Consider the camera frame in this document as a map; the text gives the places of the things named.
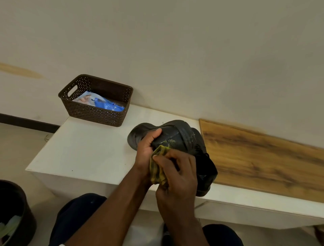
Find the person's left hand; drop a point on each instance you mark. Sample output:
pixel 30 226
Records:
pixel 144 154

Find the person's right hand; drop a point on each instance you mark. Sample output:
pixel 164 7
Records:
pixel 179 187

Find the yellow checked cloth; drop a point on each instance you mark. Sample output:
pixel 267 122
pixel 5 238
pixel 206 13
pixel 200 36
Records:
pixel 157 167

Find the black leather shoe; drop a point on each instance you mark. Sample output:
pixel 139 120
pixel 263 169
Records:
pixel 174 134
pixel 206 167

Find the person's left forearm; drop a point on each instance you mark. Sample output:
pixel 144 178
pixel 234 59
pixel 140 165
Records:
pixel 111 218

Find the person's black worn shoe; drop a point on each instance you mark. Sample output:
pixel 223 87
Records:
pixel 165 237

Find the person's dark trousers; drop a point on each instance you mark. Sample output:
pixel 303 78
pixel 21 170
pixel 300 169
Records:
pixel 76 215

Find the brown perforated plastic basket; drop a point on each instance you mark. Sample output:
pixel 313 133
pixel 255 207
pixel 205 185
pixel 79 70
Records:
pixel 96 116

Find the blue and white plastic packet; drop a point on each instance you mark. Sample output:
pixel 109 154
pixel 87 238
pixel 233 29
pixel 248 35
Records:
pixel 106 104

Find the wooden board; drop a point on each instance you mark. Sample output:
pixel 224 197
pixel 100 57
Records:
pixel 265 162

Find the small dark thread piece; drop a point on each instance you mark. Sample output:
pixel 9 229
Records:
pixel 47 138

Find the black bucket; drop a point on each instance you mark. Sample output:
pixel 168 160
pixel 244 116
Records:
pixel 27 223

